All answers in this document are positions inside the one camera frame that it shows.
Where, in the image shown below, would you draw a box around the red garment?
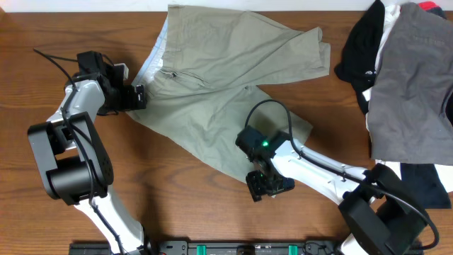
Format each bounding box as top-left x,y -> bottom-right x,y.
418,1 -> 440,11

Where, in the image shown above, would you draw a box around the dark navy garment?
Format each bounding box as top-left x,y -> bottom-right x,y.
401,163 -> 452,209

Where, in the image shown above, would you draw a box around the white garment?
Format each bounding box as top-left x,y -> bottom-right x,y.
374,5 -> 452,193

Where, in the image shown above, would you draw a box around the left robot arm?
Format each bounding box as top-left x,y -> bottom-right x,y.
28,51 -> 157,254

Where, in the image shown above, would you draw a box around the grey garment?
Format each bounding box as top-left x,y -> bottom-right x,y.
367,2 -> 452,165

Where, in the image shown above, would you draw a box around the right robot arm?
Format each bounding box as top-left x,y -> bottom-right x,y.
236,126 -> 431,255

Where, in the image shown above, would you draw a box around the khaki shorts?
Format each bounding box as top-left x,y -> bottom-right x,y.
130,6 -> 331,181

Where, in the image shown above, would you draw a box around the black garment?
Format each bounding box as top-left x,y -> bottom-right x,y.
334,0 -> 385,114

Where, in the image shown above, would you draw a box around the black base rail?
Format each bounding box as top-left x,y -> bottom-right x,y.
69,239 -> 425,255

